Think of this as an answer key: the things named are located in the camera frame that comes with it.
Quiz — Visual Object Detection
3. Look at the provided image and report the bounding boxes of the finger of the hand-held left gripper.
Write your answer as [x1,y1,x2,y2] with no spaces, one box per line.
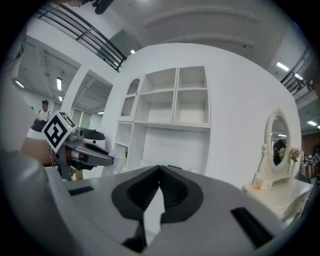
[74,163,99,172]
[83,142,115,167]

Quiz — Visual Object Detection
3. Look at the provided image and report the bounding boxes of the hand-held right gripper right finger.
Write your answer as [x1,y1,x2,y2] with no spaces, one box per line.
[149,164,286,256]

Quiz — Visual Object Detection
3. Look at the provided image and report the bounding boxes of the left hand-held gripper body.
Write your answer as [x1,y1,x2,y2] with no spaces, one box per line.
[41,110,97,181]

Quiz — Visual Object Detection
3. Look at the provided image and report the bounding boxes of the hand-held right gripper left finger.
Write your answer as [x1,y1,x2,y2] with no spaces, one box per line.
[44,164,161,256]

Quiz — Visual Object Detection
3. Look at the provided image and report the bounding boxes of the white item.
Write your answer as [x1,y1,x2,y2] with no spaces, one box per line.
[101,146,129,177]

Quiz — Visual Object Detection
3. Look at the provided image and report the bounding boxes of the person's left forearm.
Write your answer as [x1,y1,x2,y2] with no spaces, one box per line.
[20,136,52,168]

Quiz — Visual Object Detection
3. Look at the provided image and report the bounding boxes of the person's white sleeve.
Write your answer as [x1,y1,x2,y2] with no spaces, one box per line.
[0,146,83,256]

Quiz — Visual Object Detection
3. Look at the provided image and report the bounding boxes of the white vanity table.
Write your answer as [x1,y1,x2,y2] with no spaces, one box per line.
[241,178,315,225]

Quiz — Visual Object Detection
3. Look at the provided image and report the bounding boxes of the white shelf cabinet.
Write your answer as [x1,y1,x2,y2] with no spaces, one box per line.
[113,65,212,176]

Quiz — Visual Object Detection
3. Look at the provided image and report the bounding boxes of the white oval vanity mirror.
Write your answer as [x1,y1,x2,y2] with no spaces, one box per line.
[252,107,298,190]

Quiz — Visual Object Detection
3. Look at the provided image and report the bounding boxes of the long black balcony railing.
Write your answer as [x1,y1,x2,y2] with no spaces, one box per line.
[34,1,128,73]

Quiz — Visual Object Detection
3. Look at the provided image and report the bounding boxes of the pale flower bunch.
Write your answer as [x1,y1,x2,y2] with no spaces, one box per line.
[288,147,302,164]

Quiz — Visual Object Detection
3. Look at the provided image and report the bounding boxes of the short black balcony railing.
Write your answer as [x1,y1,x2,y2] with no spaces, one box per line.
[279,48,317,97]

